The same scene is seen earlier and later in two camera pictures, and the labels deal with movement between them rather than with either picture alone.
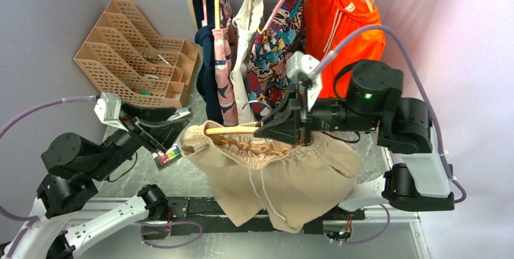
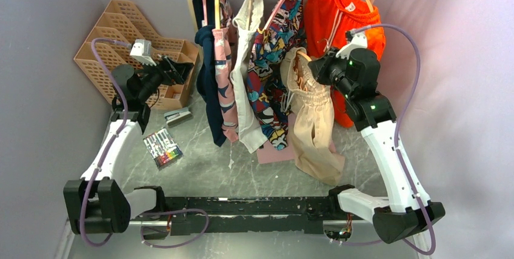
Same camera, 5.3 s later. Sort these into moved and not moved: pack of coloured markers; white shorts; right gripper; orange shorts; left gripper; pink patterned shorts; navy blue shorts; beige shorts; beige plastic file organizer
Moved: right gripper; beige shorts; left gripper
Not moved: white shorts; pink patterned shorts; orange shorts; pack of coloured markers; beige plastic file organizer; navy blue shorts
